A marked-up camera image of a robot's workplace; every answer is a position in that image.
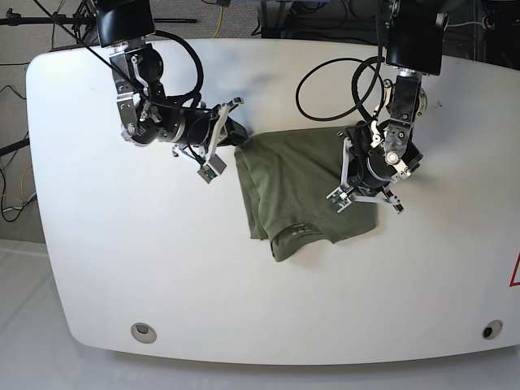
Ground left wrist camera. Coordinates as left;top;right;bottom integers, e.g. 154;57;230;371
327;185;353;213

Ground red triangle sticker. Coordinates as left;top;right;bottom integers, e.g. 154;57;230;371
509;254;520;287

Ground black floor cables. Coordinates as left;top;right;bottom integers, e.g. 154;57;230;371
0;84;37;223

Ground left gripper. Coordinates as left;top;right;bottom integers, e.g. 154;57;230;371
336;130;404;214

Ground olive green T-shirt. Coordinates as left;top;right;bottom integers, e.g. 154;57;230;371
234;128;377;262

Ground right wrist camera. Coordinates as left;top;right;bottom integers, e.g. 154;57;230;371
197;154;227;184

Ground right table cable grommet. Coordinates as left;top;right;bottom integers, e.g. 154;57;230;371
482;319;503;340

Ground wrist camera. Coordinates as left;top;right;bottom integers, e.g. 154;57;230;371
197;154;227;184
327;185;353;213

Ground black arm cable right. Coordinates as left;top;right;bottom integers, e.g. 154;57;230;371
32;0;205;113

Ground left table cable grommet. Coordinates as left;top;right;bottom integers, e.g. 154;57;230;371
130;323;157;345

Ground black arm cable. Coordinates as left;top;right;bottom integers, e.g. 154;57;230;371
295;56;387;122
32;0;205;113

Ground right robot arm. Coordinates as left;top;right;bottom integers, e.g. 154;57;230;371
94;1;249;163

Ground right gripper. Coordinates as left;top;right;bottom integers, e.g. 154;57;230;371
171;97;248;165

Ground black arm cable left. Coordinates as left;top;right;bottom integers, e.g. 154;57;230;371
295;56;387;122

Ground table cable grommet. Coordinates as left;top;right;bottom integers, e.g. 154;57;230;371
482;319;503;340
130;323;157;345

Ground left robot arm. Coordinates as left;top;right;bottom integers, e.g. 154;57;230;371
327;1;449;212

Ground yellow cable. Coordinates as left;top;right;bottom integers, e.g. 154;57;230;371
213;5;225;40

